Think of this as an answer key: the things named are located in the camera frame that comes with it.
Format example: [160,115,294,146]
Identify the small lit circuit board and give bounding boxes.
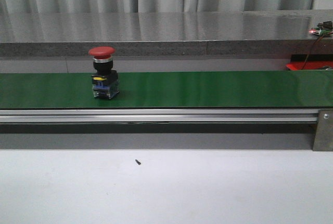
[309,21,332,36]

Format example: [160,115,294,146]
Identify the steel conveyor support bracket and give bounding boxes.
[312,109,333,151]

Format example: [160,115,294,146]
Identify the red plastic tray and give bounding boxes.
[286,61,332,71]

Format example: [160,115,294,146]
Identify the red mushroom emergency stop button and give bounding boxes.
[88,46,119,99]

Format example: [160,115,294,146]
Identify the aluminium conveyor side rail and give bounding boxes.
[1,108,319,124]

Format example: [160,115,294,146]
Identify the thin brown wire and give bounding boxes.
[301,33,325,71]

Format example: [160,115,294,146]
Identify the green conveyor belt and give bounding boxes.
[1,70,332,109]

